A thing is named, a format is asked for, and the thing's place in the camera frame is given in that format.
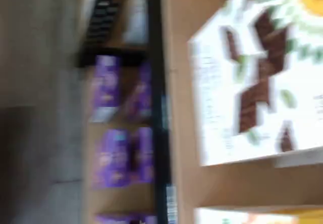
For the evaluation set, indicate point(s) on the purple Annie's box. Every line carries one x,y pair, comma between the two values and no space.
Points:
106,82
146,156
118,220
111,158
141,92

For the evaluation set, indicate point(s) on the small white yellow-label box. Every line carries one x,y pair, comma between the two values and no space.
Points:
239,217

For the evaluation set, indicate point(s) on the wooden shelf board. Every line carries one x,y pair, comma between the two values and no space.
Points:
118,201
181,133

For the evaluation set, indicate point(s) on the black metal shelf frame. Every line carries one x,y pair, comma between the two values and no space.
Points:
157,57

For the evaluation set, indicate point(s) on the white Sweet Thins box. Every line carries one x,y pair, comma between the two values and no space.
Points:
214,95

